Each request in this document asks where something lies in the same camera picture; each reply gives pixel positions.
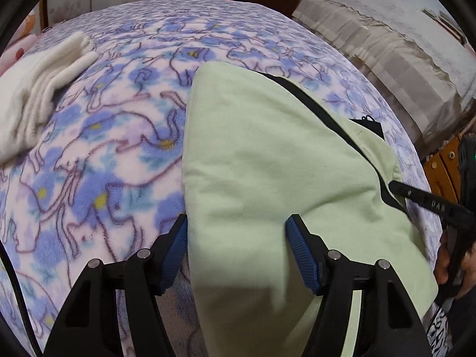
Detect beige cloth covered furniture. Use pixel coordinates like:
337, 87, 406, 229
292, 0, 475, 156

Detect wooden drawer cabinet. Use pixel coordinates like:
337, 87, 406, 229
424, 132, 463, 203

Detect white folded garment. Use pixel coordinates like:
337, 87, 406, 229
1, 32, 98, 163

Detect green and black jacket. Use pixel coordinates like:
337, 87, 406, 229
182, 62, 437, 356

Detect right hand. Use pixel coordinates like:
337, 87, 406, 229
434, 231, 476, 299

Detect black cable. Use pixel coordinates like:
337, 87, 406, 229
0, 244, 42, 357

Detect blue floral fleece blanket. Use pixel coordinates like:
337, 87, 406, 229
1, 0, 441, 356

